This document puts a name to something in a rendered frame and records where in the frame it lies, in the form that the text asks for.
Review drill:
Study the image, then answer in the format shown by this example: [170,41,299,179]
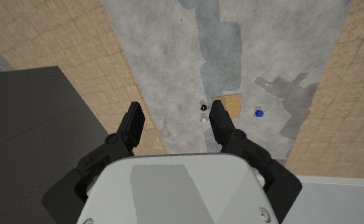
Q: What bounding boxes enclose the blue die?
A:
[255,110,263,117]

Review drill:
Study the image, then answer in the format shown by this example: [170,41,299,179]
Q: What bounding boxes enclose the tan mat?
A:
[212,94,242,118]

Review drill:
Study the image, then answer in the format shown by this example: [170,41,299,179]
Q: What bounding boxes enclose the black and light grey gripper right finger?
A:
[209,100,302,224]

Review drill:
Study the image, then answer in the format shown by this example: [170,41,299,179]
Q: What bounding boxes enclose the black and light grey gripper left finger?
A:
[41,102,145,224]

